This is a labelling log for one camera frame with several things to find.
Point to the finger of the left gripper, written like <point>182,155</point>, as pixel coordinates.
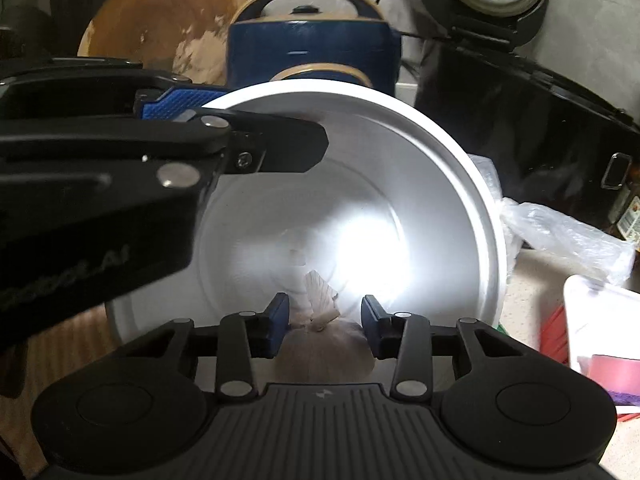
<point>272,144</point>
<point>168,104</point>

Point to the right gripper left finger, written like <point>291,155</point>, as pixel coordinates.
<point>275,320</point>

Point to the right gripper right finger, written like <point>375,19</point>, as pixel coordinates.
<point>382,330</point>

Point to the white paper bowl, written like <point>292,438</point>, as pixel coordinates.
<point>395,209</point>

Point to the red plastic food tray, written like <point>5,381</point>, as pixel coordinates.
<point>594,318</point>

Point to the clear plastic bag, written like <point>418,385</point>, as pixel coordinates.
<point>597,254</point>

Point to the pink purple sponge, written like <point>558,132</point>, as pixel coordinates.
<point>618,376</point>

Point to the ginger root piece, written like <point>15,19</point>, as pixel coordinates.
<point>321,346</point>

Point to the round wooden cutting board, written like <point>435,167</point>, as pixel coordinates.
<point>185,37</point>

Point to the blue small rice cooker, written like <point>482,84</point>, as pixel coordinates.
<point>310,43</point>

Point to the sauce jar orange lid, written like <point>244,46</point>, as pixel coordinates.
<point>624,215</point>

